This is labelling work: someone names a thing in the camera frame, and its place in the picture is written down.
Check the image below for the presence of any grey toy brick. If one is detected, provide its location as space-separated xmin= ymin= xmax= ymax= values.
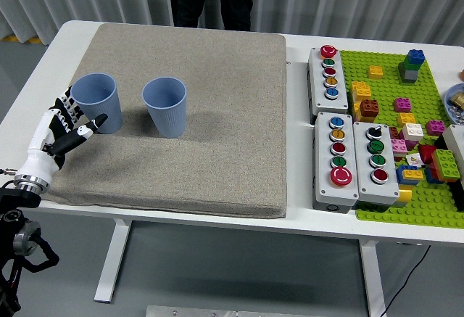
xmin=399 ymin=68 xmax=418 ymax=84

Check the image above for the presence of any dark green toy brick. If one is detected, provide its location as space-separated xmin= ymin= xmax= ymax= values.
xmin=397 ymin=59 xmax=421 ymax=75

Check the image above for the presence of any blue bowl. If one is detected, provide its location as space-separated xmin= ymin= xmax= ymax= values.
xmin=443 ymin=83 xmax=464 ymax=126

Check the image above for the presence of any grey-brown mat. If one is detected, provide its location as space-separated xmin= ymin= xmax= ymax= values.
xmin=38 ymin=22 xmax=288 ymax=220

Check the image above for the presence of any blue toy brick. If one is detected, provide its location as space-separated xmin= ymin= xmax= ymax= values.
xmin=406 ymin=49 xmax=426 ymax=66
xmin=395 ymin=165 xmax=424 ymax=186

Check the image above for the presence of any white box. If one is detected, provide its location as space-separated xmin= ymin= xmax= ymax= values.
xmin=442 ymin=124 xmax=464 ymax=173

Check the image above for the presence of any grey five-button control box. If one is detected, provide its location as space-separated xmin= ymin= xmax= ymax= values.
xmin=307 ymin=45 xmax=349 ymax=117
xmin=312 ymin=112 xmax=360 ymax=213

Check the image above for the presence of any magenta toy brick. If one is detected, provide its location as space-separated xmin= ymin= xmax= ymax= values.
xmin=425 ymin=120 xmax=446 ymax=136
xmin=393 ymin=97 xmax=413 ymax=113

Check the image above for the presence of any lime green toy brick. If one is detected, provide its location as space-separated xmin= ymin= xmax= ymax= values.
xmin=431 ymin=149 xmax=461 ymax=180

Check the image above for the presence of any yellow black floor tape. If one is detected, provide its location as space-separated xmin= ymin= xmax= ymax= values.
xmin=0 ymin=33 xmax=48 ymax=45

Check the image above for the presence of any blue ribbed cup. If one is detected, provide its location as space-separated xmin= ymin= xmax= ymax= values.
xmin=70 ymin=73 xmax=123 ymax=135
xmin=141 ymin=77 xmax=188 ymax=139

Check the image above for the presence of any black power cable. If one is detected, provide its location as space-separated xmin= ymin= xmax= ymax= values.
xmin=384 ymin=244 xmax=432 ymax=313

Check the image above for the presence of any red toy brick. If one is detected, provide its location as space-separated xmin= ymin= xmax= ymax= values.
xmin=417 ymin=144 xmax=438 ymax=165

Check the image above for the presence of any grey selector switch control box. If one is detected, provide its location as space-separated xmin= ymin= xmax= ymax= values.
xmin=352 ymin=120 xmax=401 ymax=207

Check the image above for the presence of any white table leg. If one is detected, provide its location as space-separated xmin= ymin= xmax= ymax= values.
xmin=357 ymin=239 xmax=388 ymax=317
xmin=93 ymin=218 xmax=133 ymax=304

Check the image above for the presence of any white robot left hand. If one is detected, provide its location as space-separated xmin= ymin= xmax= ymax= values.
xmin=14 ymin=85 xmax=109 ymax=184

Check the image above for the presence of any white table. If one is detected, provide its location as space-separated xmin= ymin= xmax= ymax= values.
xmin=0 ymin=19 xmax=464 ymax=317

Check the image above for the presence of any white toy brick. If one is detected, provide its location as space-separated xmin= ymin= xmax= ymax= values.
xmin=402 ymin=123 xmax=424 ymax=141

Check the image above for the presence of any brown toy brick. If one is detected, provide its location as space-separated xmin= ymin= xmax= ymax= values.
xmin=359 ymin=98 xmax=380 ymax=118

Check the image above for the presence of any green studded baseplate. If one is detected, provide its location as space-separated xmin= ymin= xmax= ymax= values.
xmin=339 ymin=49 xmax=464 ymax=230

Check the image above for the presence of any pink toy brick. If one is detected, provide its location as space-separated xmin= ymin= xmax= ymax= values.
xmin=389 ymin=138 xmax=408 ymax=157

